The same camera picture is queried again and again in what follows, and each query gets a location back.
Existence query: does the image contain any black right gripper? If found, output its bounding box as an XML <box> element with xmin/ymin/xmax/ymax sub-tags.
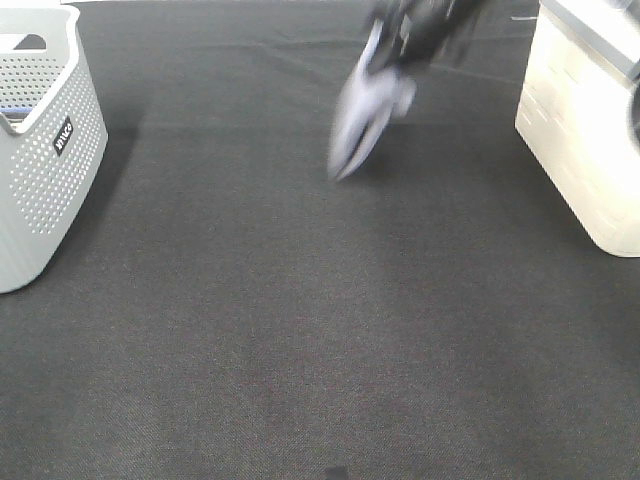
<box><xmin>367</xmin><ymin>0</ymin><xmax>487</xmax><ymax>73</ymax></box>

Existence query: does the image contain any lavender towel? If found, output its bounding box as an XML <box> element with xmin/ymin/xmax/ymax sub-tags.
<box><xmin>327</xmin><ymin>23</ymin><xmax>417</xmax><ymax>181</ymax></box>

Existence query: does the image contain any cream plastic basket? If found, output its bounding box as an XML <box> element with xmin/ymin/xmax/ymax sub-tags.
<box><xmin>515</xmin><ymin>1</ymin><xmax>639</xmax><ymax>257</ymax></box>

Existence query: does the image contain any black table mat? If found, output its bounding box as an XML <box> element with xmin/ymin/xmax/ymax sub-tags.
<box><xmin>1</xmin><ymin>1</ymin><xmax>639</xmax><ymax>479</ymax></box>

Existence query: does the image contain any grey perforated laundry basket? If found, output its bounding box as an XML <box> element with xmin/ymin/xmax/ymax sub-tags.
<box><xmin>1</xmin><ymin>1</ymin><xmax>108</xmax><ymax>293</ymax></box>

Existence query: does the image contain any blue towel in basket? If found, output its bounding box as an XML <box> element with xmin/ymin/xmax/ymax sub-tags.
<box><xmin>0</xmin><ymin>107</ymin><xmax>32</xmax><ymax>118</ymax></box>

